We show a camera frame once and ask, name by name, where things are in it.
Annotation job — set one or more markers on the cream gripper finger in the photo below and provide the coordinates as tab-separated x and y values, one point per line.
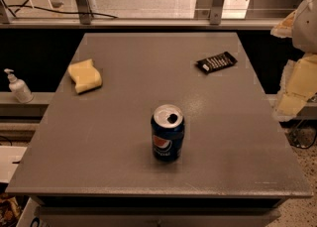
298	84
284	28

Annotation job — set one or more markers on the black rxbar chocolate wrapper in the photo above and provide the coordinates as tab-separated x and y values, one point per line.
216	62

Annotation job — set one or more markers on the yellow sponge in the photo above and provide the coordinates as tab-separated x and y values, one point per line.
85	75

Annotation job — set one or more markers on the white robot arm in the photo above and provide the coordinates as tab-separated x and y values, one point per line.
304	33

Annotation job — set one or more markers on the blue pepsi can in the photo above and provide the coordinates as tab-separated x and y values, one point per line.
168	129

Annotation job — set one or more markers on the white pump lotion bottle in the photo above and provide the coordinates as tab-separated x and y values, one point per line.
18	87

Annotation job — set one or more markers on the white box lower left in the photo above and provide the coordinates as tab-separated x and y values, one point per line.
10	157

